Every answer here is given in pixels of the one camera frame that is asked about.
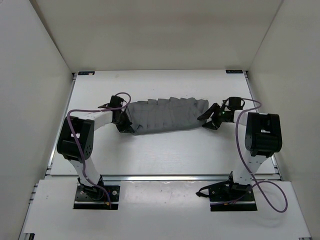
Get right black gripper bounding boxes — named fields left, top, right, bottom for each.
left=198, top=104, right=230, bottom=130

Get grey pleated skirt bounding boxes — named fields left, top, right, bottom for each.
left=126, top=97, right=209, bottom=136

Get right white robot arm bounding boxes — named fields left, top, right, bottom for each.
left=197, top=97, right=283, bottom=200

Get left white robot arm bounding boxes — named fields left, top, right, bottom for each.
left=56, top=107, right=134, bottom=199

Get right blue corner sticker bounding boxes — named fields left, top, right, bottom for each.
left=225, top=69, right=243, bottom=74

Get blue corner sticker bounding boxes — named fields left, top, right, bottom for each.
left=77, top=71, right=95, bottom=76
left=225, top=69, right=243, bottom=74

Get left blue corner sticker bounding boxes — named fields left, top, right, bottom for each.
left=77, top=71, right=95, bottom=76

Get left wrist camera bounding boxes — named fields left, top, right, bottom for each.
left=98, top=95, right=127, bottom=109

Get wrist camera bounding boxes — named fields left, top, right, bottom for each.
left=221, top=96, right=245, bottom=111
left=98, top=95, right=127, bottom=109

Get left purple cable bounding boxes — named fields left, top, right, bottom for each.
left=66, top=92, right=132, bottom=198

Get purple cable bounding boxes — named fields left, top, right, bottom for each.
left=66, top=92, right=132, bottom=198
left=234, top=98, right=288, bottom=213

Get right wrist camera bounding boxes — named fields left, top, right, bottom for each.
left=221, top=96, right=245, bottom=111

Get aluminium front rail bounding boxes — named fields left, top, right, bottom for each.
left=102, top=174, right=228, bottom=182

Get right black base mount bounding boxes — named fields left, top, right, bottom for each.
left=195, top=180, right=258, bottom=212

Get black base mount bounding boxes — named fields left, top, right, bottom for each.
left=195, top=180, right=258, bottom=212
left=73, top=184, right=121, bottom=210

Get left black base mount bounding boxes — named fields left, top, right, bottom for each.
left=73, top=184, right=121, bottom=210

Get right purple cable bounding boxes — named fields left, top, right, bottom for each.
left=234, top=98, right=288, bottom=213

